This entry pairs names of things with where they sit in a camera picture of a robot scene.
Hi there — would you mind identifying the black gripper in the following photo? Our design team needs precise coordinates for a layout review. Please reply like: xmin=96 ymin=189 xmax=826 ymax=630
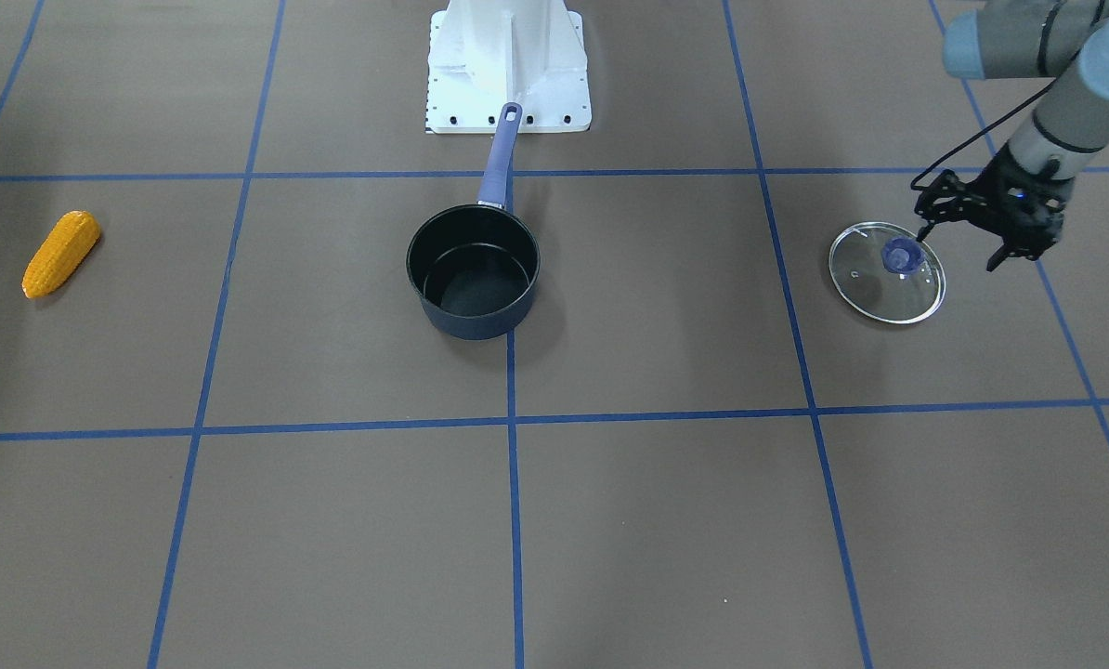
xmin=912 ymin=146 xmax=1074 ymax=272

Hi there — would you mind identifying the glass lid blue knob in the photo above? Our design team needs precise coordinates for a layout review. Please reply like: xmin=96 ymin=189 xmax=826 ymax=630
xmin=827 ymin=221 xmax=946 ymax=326

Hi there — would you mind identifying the blue saucepan with handle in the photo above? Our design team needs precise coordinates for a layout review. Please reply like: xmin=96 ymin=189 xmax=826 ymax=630
xmin=405 ymin=101 xmax=541 ymax=339

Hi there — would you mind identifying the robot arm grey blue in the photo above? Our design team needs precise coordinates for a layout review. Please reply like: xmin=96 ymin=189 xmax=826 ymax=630
xmin=910 ymin=1 xmax=1109 ymax=270

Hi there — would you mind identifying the yellow corn cob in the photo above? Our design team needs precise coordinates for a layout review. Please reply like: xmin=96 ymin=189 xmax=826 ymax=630
xmin=22 ymin=211 xmax=103 ymax=300

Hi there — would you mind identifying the brown paper table mat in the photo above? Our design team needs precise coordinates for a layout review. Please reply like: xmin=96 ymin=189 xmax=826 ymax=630
xmin=0 ymin=1 xmax=1109 ymax=668

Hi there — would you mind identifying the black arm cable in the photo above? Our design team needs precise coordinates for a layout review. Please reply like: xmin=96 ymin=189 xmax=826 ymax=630
xmin=909 ymin=79 xmax=1057 ymax=191

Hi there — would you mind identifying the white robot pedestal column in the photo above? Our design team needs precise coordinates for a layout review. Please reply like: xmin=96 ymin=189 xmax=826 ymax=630
xmin=424 ymin=1 xmax=593 ymax=135

